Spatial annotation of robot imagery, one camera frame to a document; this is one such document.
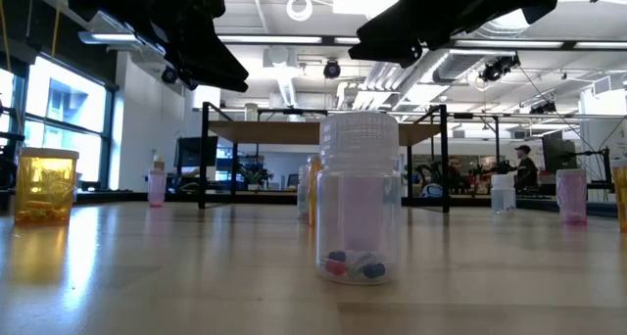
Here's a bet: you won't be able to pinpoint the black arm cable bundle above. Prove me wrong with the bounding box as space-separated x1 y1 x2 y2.
0 128 26 214

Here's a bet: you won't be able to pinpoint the black overhead camera rig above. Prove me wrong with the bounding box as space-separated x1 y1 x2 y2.
478 54 521 84

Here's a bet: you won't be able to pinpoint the orange pill bottle white cap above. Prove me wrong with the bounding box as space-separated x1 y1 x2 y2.
610 158 627 233
307 154 323 227
14 147 80 227

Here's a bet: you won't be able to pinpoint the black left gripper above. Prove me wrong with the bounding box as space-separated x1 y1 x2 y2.
68 0 250 93

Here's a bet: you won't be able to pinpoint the dark background monitor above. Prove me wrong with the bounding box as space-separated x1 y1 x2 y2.
541 131 579 175
174 135 220 168

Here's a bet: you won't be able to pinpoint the clear ribbed-cap pill bottle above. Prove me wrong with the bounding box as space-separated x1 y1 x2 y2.
296 164 311 221

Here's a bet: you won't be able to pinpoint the background potted plant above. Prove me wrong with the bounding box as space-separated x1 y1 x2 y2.
239 164 274 189

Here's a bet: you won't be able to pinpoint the yellow hanging cord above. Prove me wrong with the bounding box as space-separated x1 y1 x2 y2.
0 0 11 72
51 6 61 58

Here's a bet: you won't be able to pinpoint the pink pill vial white cap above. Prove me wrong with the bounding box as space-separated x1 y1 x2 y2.
555 167 589 224
147 167 168 209
341 175 384 252

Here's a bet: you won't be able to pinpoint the white coiled cable ring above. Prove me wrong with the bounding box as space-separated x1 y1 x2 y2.
286 0 314 23

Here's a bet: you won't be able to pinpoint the large dark-framed window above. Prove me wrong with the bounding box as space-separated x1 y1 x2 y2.
0 55 117 189

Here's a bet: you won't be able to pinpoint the black ceiling camera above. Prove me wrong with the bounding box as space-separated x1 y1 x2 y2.
322 59 343 80

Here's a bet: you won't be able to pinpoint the wooden shelf black legs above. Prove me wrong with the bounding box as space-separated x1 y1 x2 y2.
198 101 452 215

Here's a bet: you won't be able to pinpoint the clear bottle blue red capsules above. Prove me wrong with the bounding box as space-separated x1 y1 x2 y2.
314 111 404 286

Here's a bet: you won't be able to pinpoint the person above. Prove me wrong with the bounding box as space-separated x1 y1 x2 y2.
513 144 540 192
446 156 469 194

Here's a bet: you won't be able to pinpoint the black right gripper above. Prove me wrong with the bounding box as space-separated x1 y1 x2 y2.
348 0 579 70

